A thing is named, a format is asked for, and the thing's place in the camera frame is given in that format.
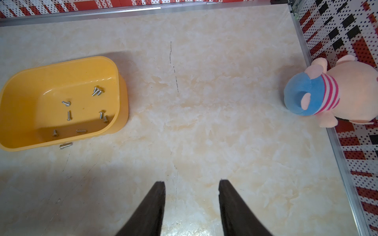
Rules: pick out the yellow plastic storage box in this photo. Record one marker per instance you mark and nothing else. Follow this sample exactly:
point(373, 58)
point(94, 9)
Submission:
point(31, 103)

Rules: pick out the pink plush pig toy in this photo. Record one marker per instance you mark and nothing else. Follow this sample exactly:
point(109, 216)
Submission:
point(347, 91)

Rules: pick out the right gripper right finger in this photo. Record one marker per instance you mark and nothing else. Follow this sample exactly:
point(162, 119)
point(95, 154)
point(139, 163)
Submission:
point(236, 217)

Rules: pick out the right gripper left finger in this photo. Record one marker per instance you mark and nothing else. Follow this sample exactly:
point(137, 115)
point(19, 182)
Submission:
point(148, 217)

